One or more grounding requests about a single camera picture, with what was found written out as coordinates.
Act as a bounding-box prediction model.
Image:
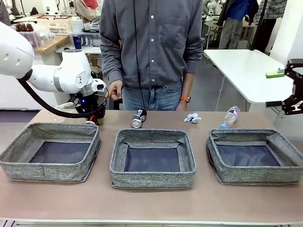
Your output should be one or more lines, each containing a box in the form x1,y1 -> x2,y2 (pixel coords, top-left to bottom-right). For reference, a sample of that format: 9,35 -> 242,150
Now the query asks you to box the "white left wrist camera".
91,79 -> 107,92

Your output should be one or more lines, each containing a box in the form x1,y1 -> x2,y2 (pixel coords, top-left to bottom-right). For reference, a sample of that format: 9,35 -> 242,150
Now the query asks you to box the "black drink can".
131,107 -> 149,129

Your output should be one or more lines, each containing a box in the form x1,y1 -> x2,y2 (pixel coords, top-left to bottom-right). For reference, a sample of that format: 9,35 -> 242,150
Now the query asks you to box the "thin black lanyard cable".
134,0 -> 143,95

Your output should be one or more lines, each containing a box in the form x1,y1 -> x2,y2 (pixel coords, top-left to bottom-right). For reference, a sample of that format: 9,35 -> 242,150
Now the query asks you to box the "white plastic crate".
37,20 -> 73,36

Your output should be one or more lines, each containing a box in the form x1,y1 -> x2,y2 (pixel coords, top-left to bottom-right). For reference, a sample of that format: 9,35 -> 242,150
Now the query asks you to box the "white plastic jar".
70,18 -> 84,33

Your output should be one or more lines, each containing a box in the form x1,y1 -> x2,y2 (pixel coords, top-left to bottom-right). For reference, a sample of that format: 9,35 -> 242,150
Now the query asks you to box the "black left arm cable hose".
17,70 -> 106,119

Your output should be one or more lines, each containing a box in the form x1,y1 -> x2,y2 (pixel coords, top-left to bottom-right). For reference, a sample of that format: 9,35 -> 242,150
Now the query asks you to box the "person's left hand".
175,101 -> 189,111

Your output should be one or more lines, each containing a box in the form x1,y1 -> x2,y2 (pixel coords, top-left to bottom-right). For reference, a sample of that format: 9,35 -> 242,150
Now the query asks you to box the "crumpled clear plastic waste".
48,102 -> 80,123

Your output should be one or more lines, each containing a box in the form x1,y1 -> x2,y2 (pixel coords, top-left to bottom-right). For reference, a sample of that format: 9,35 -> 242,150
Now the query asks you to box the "brown wooden frame tray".
36,14 -> 73,21

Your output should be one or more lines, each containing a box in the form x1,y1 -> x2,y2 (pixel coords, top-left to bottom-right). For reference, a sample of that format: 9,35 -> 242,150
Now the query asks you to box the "person's left forearm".
181,42 -> 205,98

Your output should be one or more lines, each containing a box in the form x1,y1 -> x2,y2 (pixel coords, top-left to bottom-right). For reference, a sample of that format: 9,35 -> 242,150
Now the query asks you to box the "white background table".
203,48 -> 295,112

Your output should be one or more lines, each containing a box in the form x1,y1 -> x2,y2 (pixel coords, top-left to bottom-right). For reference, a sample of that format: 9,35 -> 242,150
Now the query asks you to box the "dark blue bottle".
72,34 -> 82,50

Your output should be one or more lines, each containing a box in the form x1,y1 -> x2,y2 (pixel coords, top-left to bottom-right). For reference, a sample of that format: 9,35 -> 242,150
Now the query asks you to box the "wooden workbench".
33,35 -> 71,54

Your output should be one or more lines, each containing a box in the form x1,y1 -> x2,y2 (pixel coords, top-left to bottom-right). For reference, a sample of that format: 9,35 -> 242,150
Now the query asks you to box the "person's right hand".
108,79 -> 124,101

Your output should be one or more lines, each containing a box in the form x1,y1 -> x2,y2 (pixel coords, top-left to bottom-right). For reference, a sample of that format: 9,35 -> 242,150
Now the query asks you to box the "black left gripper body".
75,93 -> 106,119

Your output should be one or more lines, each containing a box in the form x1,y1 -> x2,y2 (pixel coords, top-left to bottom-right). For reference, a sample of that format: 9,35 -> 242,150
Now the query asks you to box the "person in grey shirt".
99,0 -> 205,111

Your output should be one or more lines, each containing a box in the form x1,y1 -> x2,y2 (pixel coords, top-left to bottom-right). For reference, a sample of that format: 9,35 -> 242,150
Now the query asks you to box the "grey fabric basket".
206,128 -> 303,185
0,122 -> 102,183
109,129 -> 197,189

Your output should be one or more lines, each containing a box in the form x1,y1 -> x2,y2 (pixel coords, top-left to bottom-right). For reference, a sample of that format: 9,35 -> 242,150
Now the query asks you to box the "clear plastic water bottle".
219,105 -> 241,130

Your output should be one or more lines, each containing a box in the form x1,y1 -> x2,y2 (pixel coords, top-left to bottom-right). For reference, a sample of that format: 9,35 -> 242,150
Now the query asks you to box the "background person in plaid shirt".
254,0 -> 288,52

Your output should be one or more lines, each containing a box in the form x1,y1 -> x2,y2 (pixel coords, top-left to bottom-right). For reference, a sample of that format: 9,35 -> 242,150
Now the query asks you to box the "background person in dark jacket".
216,0 -> 260,50

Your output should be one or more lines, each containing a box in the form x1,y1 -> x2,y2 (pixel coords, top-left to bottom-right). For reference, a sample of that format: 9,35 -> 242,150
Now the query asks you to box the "clear box of brown bottles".
15,22 -> 48,49

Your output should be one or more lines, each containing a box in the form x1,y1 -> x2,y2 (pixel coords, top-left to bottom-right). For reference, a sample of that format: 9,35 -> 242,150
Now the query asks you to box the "person's right forearm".
100,42 -> 124,83

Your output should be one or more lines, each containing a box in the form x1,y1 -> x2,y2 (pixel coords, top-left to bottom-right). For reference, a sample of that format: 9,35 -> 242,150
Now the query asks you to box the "black stand pole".
248,0 -> 269,52

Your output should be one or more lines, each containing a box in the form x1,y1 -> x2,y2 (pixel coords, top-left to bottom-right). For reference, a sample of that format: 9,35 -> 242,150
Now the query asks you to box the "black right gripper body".
292,77 -> 303,96

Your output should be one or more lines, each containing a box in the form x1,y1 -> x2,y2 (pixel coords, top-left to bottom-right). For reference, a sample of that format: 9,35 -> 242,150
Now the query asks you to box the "white paper ball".
183,113 -> 202,124

